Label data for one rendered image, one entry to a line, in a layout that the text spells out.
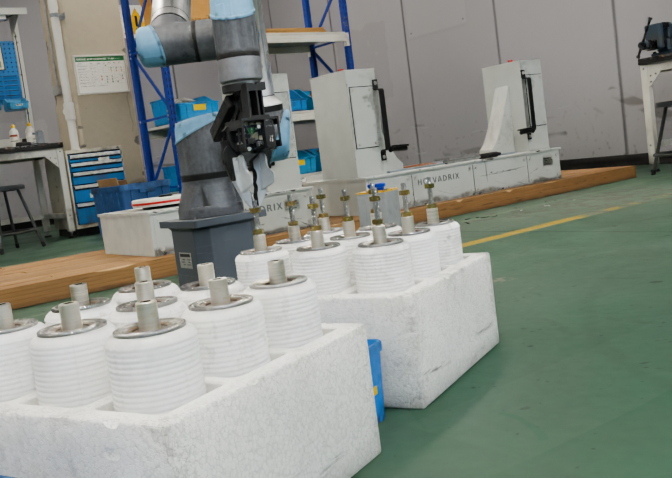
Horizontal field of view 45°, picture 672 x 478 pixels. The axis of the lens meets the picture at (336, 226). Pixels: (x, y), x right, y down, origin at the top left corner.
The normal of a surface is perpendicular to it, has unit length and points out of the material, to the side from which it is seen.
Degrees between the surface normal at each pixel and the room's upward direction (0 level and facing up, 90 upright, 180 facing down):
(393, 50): 90
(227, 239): 90
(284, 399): 90
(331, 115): 90
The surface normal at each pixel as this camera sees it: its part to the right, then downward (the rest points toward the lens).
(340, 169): -0.79, 0.16
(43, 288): 0.60, 0.00
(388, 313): -0.48, 0.14
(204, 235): -0.14, 0.11
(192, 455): 0.85, -0.07
